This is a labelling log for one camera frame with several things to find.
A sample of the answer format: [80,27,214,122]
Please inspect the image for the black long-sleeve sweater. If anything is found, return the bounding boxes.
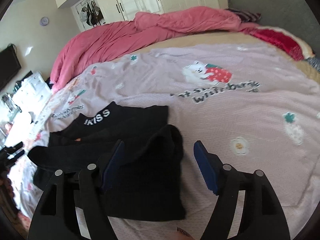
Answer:
[28,102,185,222]

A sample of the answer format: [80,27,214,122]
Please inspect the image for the left hand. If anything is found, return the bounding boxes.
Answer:
[1,176,18,222]

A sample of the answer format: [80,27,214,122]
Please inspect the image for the right hand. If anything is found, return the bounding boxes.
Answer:
[168,227,194,240]

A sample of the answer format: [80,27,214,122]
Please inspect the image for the white dresser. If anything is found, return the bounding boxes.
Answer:
[1,72,52,131]

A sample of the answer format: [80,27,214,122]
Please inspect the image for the strawberry bear print bedsheet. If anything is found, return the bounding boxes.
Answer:
[18,42,320,240]

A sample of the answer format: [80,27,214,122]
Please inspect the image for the pink duvet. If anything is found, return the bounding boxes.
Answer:
[50,6,257,92]

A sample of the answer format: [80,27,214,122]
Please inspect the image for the hanging bags on door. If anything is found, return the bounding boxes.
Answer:
[79,1,103,27]

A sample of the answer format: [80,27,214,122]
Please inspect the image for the blue patterned cloth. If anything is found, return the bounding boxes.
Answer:
[306,56,320,72]

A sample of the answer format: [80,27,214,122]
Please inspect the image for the red pillow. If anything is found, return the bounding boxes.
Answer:
[242,26,315,61]

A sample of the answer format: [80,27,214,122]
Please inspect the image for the striped pillow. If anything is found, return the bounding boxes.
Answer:
[227,8,261,23]

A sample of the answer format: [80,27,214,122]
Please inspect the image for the grey padded headboard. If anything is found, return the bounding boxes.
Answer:
[228,0,319,56]

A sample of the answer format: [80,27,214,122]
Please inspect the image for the black wall television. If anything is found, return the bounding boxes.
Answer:
[0,44,21,90]

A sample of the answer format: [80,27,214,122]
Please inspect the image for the purple wall clock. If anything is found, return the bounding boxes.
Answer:
[40,17,49,27]

